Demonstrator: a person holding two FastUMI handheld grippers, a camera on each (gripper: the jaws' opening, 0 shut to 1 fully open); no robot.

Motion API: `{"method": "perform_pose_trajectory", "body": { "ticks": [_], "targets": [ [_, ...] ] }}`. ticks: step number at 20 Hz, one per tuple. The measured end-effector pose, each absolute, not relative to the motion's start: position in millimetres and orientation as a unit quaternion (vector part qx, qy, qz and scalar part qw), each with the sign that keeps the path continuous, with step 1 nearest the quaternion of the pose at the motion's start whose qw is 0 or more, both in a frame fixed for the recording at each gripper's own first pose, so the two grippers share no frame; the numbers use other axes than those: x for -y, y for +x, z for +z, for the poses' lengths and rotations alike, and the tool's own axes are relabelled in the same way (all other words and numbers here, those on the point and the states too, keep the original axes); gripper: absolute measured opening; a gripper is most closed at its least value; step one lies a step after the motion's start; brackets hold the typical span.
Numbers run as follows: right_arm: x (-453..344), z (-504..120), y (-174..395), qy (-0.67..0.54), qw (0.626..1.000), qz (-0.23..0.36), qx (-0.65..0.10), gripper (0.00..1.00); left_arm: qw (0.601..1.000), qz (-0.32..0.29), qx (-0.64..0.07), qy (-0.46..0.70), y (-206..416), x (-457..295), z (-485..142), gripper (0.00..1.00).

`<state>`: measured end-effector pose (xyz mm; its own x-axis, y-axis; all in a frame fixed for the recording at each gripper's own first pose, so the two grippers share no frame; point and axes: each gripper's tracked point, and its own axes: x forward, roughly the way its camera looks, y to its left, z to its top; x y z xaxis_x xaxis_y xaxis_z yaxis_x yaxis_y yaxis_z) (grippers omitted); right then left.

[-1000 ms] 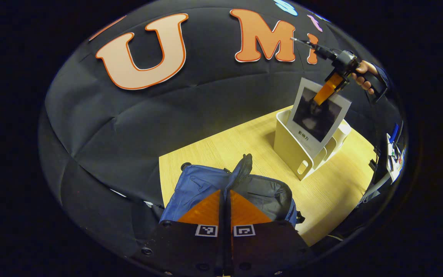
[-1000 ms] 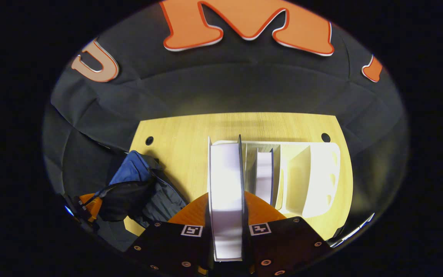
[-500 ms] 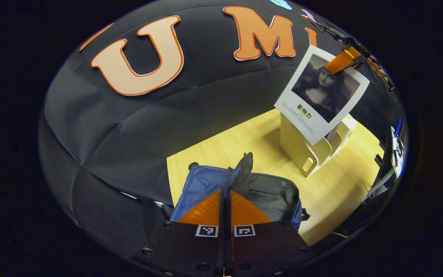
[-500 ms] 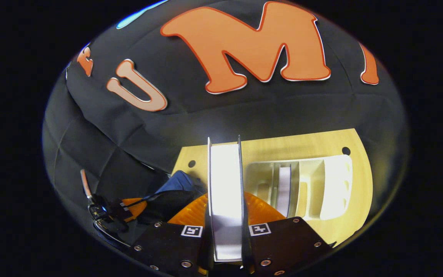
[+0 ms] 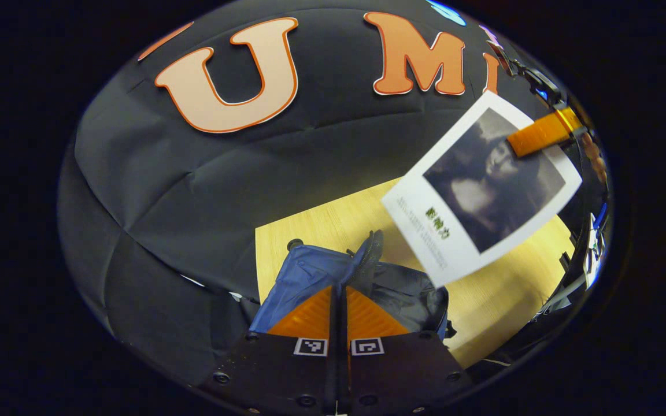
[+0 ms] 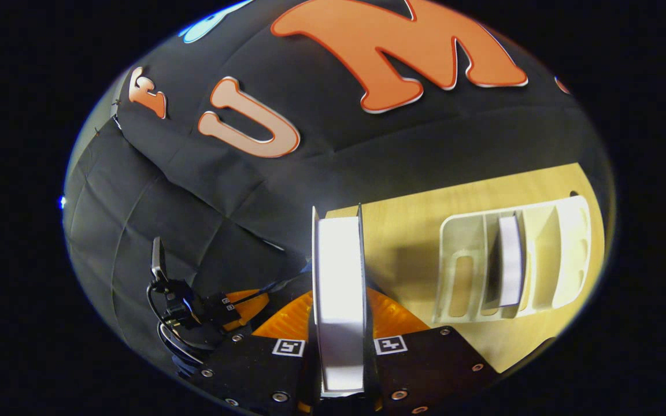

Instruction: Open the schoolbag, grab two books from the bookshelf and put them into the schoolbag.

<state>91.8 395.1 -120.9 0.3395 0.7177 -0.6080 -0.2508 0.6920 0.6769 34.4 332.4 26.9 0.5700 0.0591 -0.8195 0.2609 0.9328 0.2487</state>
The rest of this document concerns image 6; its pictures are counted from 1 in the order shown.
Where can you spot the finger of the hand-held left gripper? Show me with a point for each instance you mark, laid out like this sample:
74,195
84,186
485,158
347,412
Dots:
235,309

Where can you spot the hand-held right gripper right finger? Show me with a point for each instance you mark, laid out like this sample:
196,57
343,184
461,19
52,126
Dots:
425,364

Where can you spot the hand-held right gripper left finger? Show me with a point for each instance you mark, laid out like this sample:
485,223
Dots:
252,370

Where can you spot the white bookshelf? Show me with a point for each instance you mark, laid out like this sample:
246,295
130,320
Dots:
466,271

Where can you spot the book with black cover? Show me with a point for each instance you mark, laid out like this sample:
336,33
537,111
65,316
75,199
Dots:
340,289

